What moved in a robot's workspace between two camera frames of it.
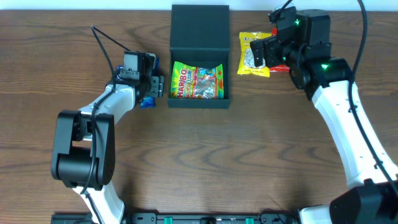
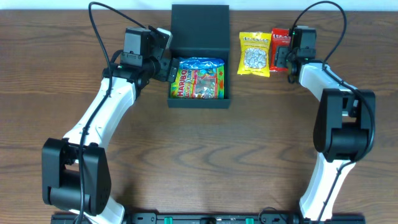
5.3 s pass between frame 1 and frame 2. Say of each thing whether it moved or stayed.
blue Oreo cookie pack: moved
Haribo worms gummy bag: stayed
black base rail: stayed
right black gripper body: moved
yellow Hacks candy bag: stayed
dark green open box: stayed
